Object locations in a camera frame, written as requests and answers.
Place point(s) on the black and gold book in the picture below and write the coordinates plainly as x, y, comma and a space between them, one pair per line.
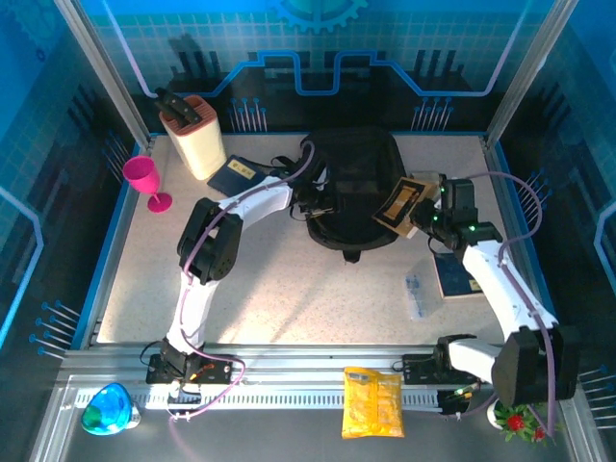
397, 204

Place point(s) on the black backpack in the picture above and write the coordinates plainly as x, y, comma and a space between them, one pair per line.
356, 159

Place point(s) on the blue notebook with gold label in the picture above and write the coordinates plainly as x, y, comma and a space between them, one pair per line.
450, 276
231, 180

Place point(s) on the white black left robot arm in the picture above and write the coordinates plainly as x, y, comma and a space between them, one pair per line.
192, 308

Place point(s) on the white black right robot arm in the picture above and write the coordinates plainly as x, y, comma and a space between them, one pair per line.
500, 289

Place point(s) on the clear plastic bag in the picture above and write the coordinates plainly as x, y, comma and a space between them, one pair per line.
418, 293

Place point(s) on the yellow snack bag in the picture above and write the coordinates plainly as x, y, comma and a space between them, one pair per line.
373, 404

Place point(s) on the cream and orange knife block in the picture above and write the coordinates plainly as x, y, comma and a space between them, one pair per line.
202, 144

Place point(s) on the pink plastic goblet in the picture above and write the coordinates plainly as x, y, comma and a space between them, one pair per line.
140, 175

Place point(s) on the potted plant with red flowers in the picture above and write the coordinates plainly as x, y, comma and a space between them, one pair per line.
517, 423

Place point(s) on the blue glass ornament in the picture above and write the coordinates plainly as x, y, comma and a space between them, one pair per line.
106, 409

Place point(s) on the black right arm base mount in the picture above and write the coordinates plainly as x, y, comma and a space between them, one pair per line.
418, 368

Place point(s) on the aluminium front rail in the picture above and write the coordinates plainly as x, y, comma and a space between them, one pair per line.
308, 358

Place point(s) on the aluminium frame post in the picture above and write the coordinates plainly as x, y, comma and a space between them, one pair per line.
107, 72
529, 72

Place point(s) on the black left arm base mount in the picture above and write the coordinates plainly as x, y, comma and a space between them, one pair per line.
216, 373

